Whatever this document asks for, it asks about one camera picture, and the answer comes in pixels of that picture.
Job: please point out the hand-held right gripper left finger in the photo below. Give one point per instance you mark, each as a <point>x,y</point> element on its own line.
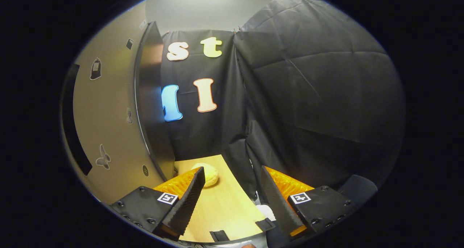
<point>185,204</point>

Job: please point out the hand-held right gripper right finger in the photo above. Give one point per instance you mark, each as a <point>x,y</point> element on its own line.
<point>277,208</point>

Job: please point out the white crumpled object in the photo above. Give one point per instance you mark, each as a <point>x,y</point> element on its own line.
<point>266,211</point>

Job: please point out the pale yellow round bun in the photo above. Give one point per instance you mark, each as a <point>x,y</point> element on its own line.
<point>211,175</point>

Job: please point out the black backdrop cloth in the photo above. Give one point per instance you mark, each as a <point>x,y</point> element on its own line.
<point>308,95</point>

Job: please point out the black cloth clip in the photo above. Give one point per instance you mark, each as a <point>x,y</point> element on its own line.
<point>237,30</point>

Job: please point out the black flat bracket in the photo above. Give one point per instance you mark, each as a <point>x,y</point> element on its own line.
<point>265,224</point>
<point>219,236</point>

